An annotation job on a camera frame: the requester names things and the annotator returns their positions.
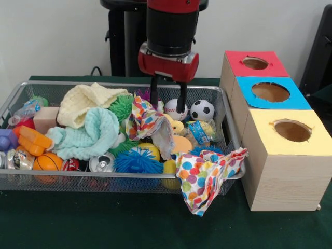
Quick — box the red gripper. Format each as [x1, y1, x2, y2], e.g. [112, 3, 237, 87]
[137, 43, 200, 114]

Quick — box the polka dot fabric pouch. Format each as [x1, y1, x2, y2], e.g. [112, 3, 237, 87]
[125, 92, 176, 159]

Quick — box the yellow plush duck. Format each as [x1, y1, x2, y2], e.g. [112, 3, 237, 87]
[163, 113, 185, 135]

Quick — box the blue spiky rubber ball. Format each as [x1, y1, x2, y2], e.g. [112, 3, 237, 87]
[113, 147, 164, 174]

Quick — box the mint green muslin cloth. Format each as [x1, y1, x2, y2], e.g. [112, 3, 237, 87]
[46, 106, 121, 160]

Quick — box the cream muslin cloth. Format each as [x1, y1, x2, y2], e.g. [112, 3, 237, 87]
[56, 82, 130, 129]

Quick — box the white polka dot cloth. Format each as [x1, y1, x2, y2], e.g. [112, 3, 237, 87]
[175, 147, 249, 217]

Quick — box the wooden box with three holes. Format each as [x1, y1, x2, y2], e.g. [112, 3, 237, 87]
[219, 50, 332, 212]

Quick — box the white baseball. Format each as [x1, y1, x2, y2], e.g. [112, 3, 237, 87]
[163, 98, 188, 121]

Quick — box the small soccer ball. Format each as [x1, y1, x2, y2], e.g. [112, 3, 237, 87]
[190, 100, 216, 121]

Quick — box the orange round sponge disc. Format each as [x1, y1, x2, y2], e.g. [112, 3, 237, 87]
[172, 136, 194, 154]

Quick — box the orange toy basketball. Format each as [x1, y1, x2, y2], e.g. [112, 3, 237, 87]
[33, 153, 63, 171]

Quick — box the orange long studded brick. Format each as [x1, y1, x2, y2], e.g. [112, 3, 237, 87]
[18, 126, 54, 157]

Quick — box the dark green tablecloth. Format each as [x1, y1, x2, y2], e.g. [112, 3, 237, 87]
[310, 83, 332, 106]
[0, 75, 332, 249]

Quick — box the black upright panel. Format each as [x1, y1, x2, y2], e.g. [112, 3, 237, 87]
[299, 4, 332, 97]

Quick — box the silver wire mesh bin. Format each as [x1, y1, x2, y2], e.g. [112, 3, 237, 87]
[0, 80, 246, 196]

